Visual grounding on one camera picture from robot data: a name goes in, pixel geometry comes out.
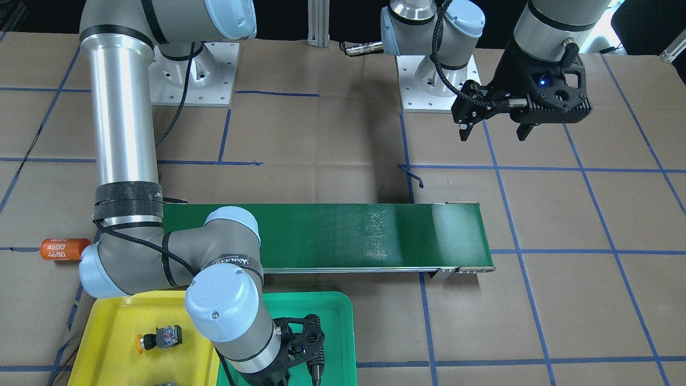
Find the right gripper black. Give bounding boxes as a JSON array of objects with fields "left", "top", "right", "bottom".
[{"left": 268, "top": 314, "right": 325, "bottom": 386}]

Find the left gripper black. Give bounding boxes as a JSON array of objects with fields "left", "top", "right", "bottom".
[{"left": 451, "top": 41, "right": 593, "bottom": 142}]

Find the yellow push button switch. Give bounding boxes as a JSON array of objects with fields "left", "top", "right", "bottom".
[{"left": 136, "top": 324, "right": 182, "bottom": 354}]

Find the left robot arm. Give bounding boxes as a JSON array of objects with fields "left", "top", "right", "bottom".
[{"left": 380, "top": 1, "right": 608, "bottom": 141}]

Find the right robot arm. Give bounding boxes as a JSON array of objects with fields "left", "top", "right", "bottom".
[{"left": 79, "top": 1, "right": 324, "bottom": 385}]

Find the green plastic tray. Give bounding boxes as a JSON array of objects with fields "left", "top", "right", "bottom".
[{"left": 215, "top": 291, "right": 359, "bottom": 386}]

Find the green conveyor belt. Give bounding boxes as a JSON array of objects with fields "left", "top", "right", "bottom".
[{"left": 159, "top": 202, "right": 496, "bottom": 279}]

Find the yellow plastic tray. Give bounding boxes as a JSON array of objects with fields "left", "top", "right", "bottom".
[{"left": 69, "top": 291, "right": 220, "bottom": 385}]

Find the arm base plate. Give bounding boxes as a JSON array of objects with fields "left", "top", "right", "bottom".
[
  {"left": 396, "top": 55, "right": 456, "bottom": 113},
  {"left": 148, "top": 42, "right": 241, "bottom": 107}
]

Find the aluminium frame post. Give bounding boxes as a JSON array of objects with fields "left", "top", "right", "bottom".
[{"left": 307, "top": 0, "right": 330, "bottom": 50}]

